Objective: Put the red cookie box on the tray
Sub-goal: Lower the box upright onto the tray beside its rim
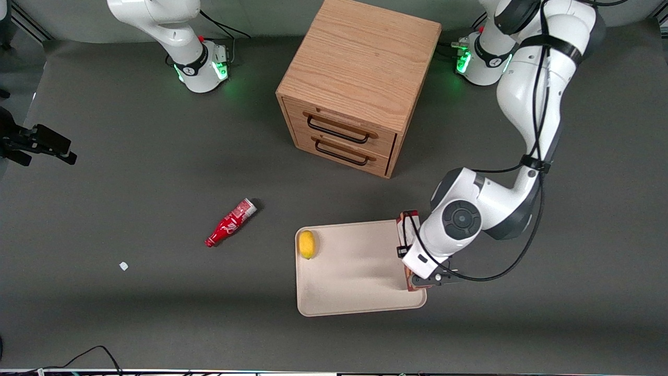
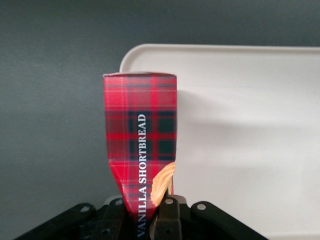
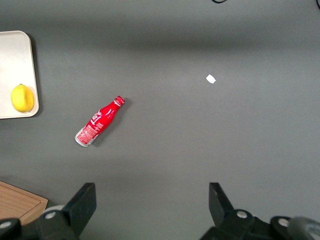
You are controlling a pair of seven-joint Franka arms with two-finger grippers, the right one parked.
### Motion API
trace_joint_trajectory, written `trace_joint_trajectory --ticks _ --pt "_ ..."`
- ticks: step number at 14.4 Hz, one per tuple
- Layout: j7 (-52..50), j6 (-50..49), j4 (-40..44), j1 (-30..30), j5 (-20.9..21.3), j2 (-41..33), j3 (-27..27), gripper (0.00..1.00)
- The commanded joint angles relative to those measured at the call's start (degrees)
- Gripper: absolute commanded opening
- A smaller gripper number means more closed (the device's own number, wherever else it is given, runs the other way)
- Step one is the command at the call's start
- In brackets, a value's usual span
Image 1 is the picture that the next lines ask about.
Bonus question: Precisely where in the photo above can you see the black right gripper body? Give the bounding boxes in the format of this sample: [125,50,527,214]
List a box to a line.
[0,107,34,152]

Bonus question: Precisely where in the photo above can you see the red cookie box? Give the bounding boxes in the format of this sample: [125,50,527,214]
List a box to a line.
[396,210,424,292]

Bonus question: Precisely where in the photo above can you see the cream rectangular plastic tray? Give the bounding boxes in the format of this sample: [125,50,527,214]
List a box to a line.
[295,219,427,318]

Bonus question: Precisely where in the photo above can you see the yellow lemon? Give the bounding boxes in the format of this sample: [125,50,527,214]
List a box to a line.
[298,230,317,260]

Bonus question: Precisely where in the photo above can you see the wooden drawer front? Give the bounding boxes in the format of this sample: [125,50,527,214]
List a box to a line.
[292,128,391,177]
[282,97,398,156]

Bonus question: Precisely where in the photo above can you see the red cola bottle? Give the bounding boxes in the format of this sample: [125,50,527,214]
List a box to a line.
[205,198,258,248]

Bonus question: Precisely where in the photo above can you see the wooden drawer cabinet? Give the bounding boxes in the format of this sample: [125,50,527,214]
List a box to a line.
[276,0,443,179]

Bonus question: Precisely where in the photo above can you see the dark left wrist camera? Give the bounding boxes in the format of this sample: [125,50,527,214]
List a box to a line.
[411,269,473,289]

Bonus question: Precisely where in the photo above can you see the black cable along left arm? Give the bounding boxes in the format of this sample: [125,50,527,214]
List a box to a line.
[438,0,627,283]

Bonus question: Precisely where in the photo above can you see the aluminium frame profile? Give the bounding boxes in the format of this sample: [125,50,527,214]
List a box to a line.
[9,0,50,42]

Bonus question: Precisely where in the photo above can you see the black drawer handle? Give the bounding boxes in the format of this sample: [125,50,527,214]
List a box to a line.
[314,138,370,167]
[306,115,371,145]

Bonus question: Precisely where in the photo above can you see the black left arm base cables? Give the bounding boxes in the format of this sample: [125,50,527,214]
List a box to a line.
[437,41,470,59]

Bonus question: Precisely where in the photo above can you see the black right arm base cable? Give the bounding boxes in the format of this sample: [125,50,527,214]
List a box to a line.
[198,9,252,66]

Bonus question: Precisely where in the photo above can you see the black looped floor cable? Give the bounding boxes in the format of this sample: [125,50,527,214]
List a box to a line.
[39,345,124,374]

